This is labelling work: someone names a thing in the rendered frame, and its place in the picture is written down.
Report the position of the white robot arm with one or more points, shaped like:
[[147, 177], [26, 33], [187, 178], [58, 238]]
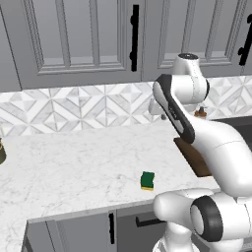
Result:
[[226, 157]]

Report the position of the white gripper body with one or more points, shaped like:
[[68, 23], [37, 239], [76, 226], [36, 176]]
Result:
[[155, 107]]

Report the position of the grey wall cupboard side panel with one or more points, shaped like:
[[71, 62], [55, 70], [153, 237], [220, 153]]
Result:
[[7, 62]]

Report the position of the grey wall cupboard door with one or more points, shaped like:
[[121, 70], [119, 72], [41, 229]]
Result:
[[197, 29], [78, 39]]

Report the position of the green and yellow sponge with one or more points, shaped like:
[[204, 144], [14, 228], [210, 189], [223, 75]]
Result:
[[147, 179]]

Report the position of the dark olive round pot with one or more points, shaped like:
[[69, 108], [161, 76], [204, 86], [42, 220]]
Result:
[[2, 152]]

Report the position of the small brown bottle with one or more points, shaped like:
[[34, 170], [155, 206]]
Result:
[[200, 112]]

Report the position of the grey drawer front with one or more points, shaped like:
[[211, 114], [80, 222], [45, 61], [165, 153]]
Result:
[[138, 238]]

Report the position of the grey base cupboard door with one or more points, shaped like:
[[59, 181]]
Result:
[[78, 234]]

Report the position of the brown wooden cutting board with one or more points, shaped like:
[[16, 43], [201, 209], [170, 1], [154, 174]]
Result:
[[193, 160]]

